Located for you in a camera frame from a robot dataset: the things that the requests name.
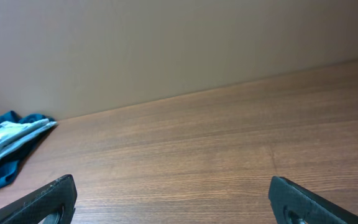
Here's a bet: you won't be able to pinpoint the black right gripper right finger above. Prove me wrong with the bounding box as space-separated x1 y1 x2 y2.
268 176 358 224

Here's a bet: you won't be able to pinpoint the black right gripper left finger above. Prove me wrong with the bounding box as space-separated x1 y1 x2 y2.
0 174 77 224

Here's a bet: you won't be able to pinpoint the dark blue garment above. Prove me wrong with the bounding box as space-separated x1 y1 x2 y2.
0 111 55 189

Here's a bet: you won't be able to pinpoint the light blue denim shorts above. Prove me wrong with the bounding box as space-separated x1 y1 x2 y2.
0 119 57 160

